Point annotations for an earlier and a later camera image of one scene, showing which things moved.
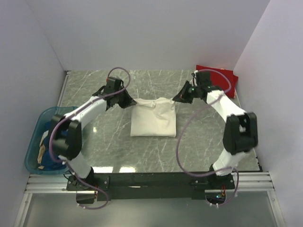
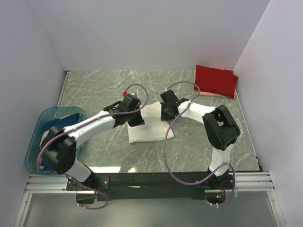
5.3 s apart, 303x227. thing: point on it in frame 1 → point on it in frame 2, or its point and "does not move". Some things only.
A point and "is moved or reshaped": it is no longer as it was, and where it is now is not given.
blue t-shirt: [48, 162] does not move
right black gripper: [182, 96] → [164, 117]
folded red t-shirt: [223, 78] does not move
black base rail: [127, 186] does not move
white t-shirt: [153, 117] is moved or reshaped
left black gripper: [129, 100] → [139, 121]
